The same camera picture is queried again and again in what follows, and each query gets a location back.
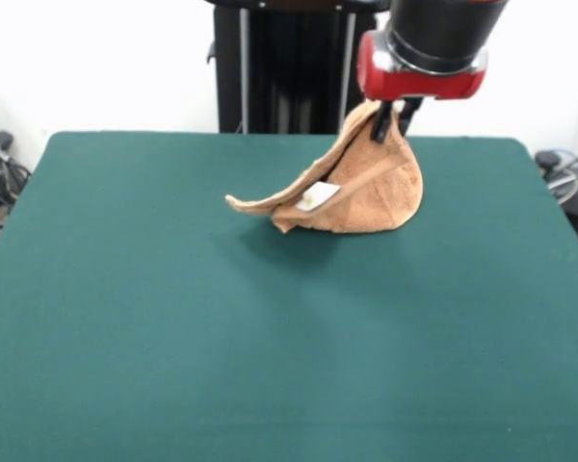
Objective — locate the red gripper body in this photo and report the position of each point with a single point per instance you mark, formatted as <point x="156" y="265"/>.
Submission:
<point x="424" y="86"/>

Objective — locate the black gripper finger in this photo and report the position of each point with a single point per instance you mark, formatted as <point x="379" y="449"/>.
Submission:
<point x="383" y="125"/>
<point x="409" y="115"/>

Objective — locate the orange terry towel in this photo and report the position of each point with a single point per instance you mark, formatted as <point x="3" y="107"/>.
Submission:
<point x="375" y="202"/>

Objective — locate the dark green table cloth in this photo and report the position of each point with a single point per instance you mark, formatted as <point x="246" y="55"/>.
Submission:
<point x="173" y="337"/>

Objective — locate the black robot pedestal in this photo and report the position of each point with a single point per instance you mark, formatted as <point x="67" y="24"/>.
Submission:
<point x="298" y="72"/>

